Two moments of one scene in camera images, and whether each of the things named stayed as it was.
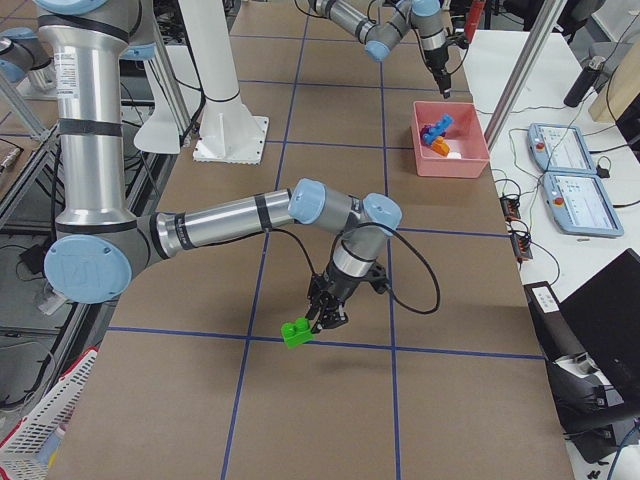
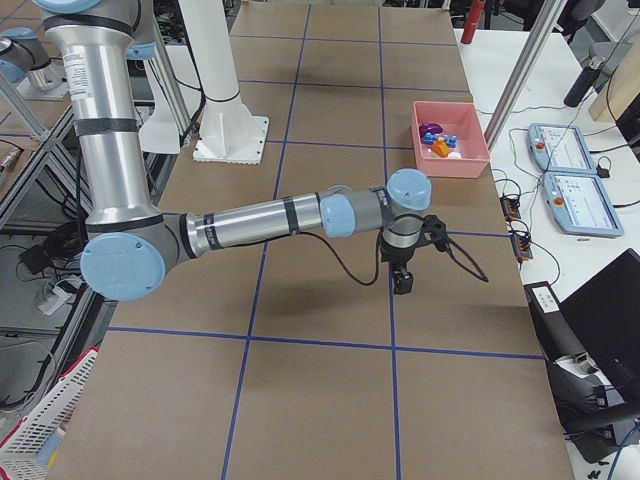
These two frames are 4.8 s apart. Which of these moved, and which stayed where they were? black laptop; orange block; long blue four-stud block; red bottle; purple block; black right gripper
Moved: long blue four-stud block; black right gripper
Stayed: orange block; red bottle; purple block; black laptop
